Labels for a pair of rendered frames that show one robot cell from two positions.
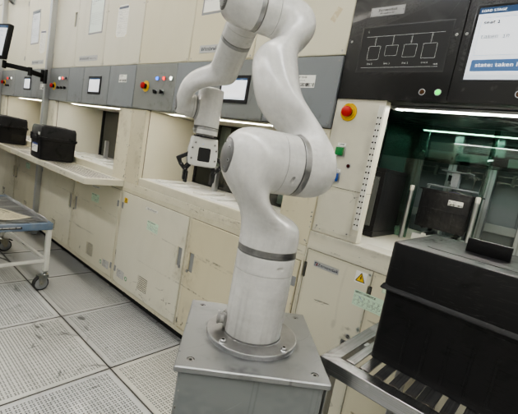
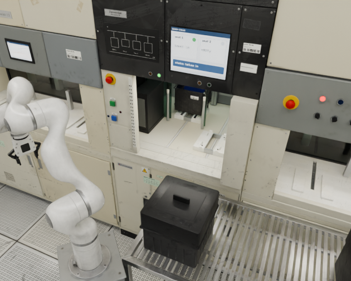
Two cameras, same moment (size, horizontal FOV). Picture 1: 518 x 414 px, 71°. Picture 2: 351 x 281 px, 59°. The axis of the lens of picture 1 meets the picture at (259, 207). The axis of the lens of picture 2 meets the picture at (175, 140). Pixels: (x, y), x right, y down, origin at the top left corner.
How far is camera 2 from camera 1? 0.96 m
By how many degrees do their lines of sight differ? 31
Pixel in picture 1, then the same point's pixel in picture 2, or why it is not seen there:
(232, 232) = not seen: hidden behind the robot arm
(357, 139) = (121, 96)
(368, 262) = (146, 163)
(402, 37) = (130, 35)
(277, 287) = (93, 250)
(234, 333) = (82, 268)
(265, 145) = (66, 217)
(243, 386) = not seen: outside the picture
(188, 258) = (37, 161)
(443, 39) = (154, 42)
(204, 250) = not seen: hidden behind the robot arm
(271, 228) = (82, 237)
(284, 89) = (64, 175)
